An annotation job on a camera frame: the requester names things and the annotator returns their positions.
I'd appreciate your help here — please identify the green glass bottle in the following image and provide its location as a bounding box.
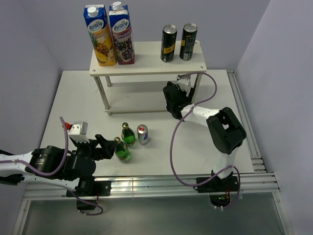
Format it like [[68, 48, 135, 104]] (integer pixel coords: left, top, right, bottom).
[[114, 137, 130, 161], [121, 122, 135, 146]]

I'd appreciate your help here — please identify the aluminium front rail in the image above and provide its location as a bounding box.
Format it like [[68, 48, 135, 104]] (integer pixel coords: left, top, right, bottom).
[[22, 173, 280, 201]]

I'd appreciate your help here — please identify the black can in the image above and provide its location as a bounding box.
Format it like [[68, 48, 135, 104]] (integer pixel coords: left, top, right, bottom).
[[179, 23, 198, 61], [160, 24, 177, 62]]

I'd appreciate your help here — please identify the aluminium rail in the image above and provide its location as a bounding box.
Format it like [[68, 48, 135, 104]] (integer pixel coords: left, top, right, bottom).
[[226, 70, 268, 173], [22, 173, 280, 201]]

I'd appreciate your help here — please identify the white two-tier shelf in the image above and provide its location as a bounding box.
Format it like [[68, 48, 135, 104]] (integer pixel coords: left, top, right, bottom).
[[89, 41, 206, 116]]

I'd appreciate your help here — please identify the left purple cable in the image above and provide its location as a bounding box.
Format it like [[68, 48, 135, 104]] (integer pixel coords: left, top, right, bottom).
[[0, 117, 105, 216]]

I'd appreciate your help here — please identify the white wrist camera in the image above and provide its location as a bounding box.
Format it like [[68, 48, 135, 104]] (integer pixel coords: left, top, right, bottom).
[[176, 75, 192, 97], [66, 121, 89, 143]]

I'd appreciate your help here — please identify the silver energy can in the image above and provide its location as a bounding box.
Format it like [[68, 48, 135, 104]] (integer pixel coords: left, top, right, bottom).
[[137, 124, 149, 144]]

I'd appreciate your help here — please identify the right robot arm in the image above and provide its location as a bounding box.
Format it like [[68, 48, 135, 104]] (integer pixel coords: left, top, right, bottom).
[[163, 81, 246, 191]]

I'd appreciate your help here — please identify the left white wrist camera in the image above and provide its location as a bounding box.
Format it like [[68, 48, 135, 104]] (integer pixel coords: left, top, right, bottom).
[[66, 121, 89, 143]]

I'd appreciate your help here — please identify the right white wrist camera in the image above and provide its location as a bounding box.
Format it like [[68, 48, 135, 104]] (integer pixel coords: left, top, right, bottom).
[[176, 75, 192, 97]]

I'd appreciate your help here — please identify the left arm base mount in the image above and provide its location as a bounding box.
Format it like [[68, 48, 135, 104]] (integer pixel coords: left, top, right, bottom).
[[66, 180, 112, 216]]

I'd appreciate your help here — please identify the pineapple juice carton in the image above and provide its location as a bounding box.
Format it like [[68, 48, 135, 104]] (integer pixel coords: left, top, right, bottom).
[[83, 4, 116, 66]]

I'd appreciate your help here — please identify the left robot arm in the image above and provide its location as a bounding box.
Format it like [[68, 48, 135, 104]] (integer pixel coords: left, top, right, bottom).
[[0, 134, 117, 195]]

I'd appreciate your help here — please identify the grape juice carton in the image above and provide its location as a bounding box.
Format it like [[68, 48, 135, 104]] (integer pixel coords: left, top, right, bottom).
[[109, 1, 135, 65]]

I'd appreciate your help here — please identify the aluminium right rail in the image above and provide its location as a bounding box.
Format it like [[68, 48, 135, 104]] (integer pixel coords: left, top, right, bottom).
[[226, 70, 268, 173]]

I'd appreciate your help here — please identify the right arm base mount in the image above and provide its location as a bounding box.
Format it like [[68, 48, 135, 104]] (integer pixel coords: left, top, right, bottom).
[[193, 174, 241, 211]]

